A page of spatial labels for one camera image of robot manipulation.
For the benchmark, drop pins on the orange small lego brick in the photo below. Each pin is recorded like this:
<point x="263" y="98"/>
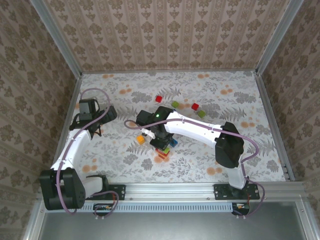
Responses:
<point x="140" y="140"/>

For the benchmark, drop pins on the aluminium table edge rail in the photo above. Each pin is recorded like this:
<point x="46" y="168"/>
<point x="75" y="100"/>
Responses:
<point x="266" y="100"/>
<point x="78" y="83"/>
<point x="170" y="71"/>

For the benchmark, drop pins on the pink small lego brick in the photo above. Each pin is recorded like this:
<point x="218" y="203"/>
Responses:
<point x="167" y="151"/>

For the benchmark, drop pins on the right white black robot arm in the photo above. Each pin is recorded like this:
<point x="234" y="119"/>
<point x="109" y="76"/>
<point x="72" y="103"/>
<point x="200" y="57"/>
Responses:
<point x="190" y="130"/>

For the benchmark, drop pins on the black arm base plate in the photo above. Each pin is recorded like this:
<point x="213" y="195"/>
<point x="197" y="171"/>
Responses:
<point x="221" y="192"/>
<point x="120" y="192"/>

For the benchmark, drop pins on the blue long lego brick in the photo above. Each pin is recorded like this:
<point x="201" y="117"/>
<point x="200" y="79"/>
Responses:
<point x="174" y="143"/>

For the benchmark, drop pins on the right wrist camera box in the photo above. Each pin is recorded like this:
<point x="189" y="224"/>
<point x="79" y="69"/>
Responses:
<point x="147" y="132"/>

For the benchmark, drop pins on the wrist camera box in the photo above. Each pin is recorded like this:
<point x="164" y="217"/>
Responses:
<point x="147" y="132"/>
<point x="86" y="107"/>

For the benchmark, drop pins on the wide aluminium mounting rail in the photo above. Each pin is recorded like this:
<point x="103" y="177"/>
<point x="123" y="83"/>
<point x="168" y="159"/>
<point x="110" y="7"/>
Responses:
<point x="170" y="190"/>

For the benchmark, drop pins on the small black electronics board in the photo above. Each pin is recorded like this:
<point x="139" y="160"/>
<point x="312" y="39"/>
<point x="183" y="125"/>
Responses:
<point x="101" y="207"/>
<point x="241" y="207"/>

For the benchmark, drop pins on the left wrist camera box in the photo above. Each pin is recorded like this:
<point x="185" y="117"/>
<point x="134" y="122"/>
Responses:
<point x="86" y="107"/>

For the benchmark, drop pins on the green small lego brick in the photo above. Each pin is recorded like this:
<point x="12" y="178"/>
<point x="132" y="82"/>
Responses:
<point x="201" y="114"/>
<point x="175" y="104"/>

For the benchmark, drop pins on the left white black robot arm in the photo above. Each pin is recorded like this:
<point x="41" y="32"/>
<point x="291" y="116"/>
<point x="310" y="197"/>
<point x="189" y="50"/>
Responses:
<point x="72" y="150"/>

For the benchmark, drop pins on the grey metal panel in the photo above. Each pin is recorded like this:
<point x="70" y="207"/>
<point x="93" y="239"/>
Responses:
<point x="175" y="227"/>

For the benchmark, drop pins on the aluminium frame post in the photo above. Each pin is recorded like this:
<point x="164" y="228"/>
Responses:
<point x="57" y="37"/>
<point x="278" y="37"/>

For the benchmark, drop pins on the orange long lego brick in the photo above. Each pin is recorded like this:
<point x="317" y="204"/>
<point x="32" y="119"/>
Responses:
<point x="163" y="157"/>

